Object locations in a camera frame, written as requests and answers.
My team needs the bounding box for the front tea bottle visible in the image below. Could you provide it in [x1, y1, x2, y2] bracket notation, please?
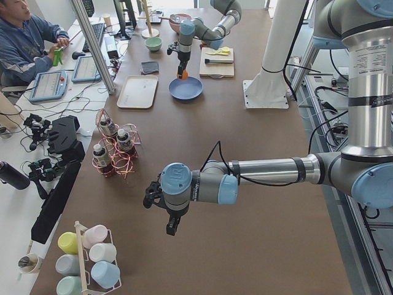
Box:
[93, 143, 115, 177]

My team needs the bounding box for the person in blue jacket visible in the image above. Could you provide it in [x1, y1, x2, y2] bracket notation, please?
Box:
[1, 1, 69, 87]

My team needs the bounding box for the blue round plate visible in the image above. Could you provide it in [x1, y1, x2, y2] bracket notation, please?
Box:
[168, 77, 203, 101]

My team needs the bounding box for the right rear tea bottle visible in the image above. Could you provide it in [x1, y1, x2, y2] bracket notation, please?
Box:
[99, 117, 118, 137]

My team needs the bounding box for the black keyboard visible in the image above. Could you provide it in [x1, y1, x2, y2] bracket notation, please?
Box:
[82, 22, 106, 53]

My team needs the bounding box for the right teach pendant tablet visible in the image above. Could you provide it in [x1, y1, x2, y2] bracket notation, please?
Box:
[71, 56, 101, 84]

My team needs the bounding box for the teach pendant tablet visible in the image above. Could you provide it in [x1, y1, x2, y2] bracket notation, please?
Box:
[71, 56, 101, 84]
[29, 71, 68, 102]

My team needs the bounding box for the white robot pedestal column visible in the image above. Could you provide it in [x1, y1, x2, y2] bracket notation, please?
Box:
[260, 0, 308, 82]

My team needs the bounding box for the steel muddler black tip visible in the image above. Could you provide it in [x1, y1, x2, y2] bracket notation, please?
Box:
[204, 58, 234, 65]

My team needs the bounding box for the yellow plastic knife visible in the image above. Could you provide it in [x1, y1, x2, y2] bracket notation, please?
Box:
[206, 51, 230, 56]

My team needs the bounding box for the black computer mouse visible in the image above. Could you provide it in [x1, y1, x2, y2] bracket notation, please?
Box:
[71, 51, 85, 60]

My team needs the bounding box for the copper wire bottle rack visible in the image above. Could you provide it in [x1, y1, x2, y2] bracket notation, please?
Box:
[91, 109, 141, 178]

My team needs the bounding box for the aluminium frame post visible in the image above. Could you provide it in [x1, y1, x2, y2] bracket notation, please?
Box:
[69, 0, 115, 95]

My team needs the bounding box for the grey folded cloth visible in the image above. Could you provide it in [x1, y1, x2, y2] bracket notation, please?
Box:
[141, 61, 159, 74]

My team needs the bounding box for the white cup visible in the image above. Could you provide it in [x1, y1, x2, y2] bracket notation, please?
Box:
[89, 243, 117, 263]

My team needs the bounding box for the grey cup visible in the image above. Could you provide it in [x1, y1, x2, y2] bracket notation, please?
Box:
[55, 254, 80, 276]

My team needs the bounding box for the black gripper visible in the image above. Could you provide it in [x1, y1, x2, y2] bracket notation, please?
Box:
[166, 205, 189, 236]
[177, 51, 190, 74]

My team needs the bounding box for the pink bowl of ice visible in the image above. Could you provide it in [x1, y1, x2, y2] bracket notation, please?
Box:
[169, 14, 192, 34]

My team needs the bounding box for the wooden cutting board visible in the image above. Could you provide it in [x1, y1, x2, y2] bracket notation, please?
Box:
[199, 47, 235, 78]

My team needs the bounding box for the light blue cup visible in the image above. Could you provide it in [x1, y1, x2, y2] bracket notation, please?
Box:
[90, 261, 120, 289]

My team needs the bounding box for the mint green bowl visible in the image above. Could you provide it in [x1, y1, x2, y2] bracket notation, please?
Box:
[145, 37, 162, 52]

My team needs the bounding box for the mint green cup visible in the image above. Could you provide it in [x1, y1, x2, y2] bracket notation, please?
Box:
[56, 276, 82, 295]

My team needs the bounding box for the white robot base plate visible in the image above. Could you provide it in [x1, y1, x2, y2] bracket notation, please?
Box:
[242, 80, 289, 109]

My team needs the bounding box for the black water bottle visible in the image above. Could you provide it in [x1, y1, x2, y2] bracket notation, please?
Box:
[1, 161, 30, 190]

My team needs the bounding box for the wooden stand with round base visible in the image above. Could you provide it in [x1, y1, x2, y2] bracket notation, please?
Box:
[139, 0, 160, 39]

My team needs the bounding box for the metal ice scoop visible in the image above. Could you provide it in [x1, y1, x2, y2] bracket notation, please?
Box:
[160, 14, 185, 23]

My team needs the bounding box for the paper cup with utensils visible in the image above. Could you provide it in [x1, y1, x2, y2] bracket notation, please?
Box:
[18, 253, 42, 274]

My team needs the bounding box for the cream rabbit tray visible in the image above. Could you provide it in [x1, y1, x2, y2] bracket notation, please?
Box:
[117, 75, 158, 109]

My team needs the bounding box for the pink cup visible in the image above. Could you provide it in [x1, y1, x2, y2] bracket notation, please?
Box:
[82, 224, 107, 249]

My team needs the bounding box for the orange fruit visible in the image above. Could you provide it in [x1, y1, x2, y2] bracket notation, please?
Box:
[177, 70, 189, 80]

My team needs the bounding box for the yellow cup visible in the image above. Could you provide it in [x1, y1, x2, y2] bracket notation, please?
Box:
[58, 232, 78, 254]

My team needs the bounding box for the green clamp tool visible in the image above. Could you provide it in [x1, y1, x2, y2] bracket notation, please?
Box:
[53, 49, 63, 66]

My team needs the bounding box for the left teach pendant tablet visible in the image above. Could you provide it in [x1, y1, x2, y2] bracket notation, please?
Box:
[29, 71, 68, 102]

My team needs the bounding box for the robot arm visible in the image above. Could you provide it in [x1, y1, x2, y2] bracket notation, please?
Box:
[172, 0, 242, 79]
[159, 1, 392, 235]

